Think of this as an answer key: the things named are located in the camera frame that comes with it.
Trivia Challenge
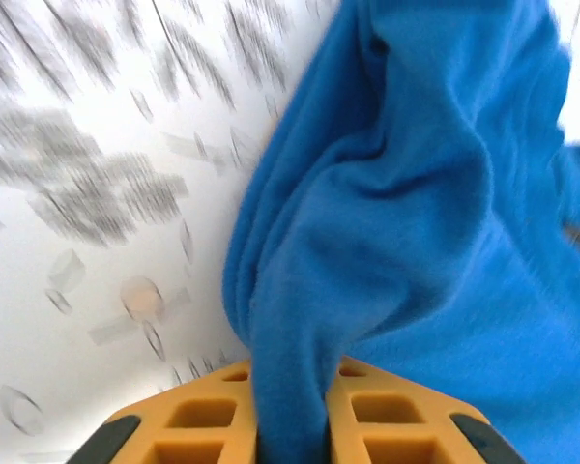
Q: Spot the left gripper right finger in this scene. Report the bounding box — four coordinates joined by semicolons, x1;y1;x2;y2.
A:
324;356;528;464

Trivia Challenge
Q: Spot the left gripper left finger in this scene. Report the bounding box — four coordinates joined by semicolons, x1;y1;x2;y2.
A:
67;360;261;464

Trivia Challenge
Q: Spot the blue t-shirt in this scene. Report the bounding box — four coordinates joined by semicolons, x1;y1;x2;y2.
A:
221;0;580;464

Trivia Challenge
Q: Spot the floral patterned tablecloth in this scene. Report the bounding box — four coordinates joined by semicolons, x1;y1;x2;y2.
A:
0;0;580;464

